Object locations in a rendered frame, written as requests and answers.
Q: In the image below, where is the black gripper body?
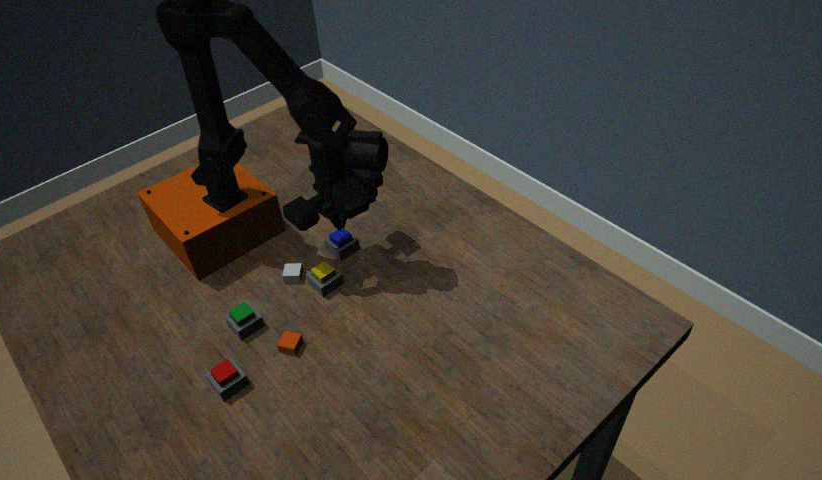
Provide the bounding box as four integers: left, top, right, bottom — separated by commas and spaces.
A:
282, 164, 383, 231

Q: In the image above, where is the yellow button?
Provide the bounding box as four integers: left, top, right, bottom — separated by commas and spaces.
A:
306, 261, 344, 297

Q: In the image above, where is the green button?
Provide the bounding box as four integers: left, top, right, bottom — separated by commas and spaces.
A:
224, 302, 265, 341

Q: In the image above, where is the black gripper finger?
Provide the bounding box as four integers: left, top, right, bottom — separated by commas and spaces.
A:
335, 202, 347, 229
317, 207, 341, 231

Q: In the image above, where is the red button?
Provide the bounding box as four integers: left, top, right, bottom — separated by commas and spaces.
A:
205, 357, 250, 402

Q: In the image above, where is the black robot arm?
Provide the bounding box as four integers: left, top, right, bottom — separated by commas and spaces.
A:
156, 0, 388, 219

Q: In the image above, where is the blue button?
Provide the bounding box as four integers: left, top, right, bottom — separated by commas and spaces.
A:
324, 228, 360, 261

